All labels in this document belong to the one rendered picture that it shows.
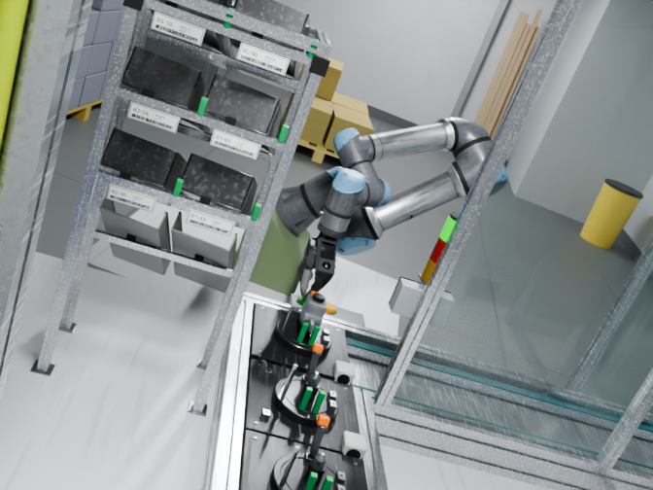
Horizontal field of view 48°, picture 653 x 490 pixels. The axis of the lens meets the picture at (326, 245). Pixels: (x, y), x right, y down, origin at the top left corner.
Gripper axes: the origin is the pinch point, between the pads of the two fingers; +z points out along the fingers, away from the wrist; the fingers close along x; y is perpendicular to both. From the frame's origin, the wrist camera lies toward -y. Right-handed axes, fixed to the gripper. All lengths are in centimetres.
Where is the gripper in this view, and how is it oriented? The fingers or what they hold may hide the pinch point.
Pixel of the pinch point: (306, 296)
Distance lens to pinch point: 194.1
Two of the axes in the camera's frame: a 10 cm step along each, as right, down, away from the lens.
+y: -0.5, -4.0, 9.1
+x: -9.4, -2.9, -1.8
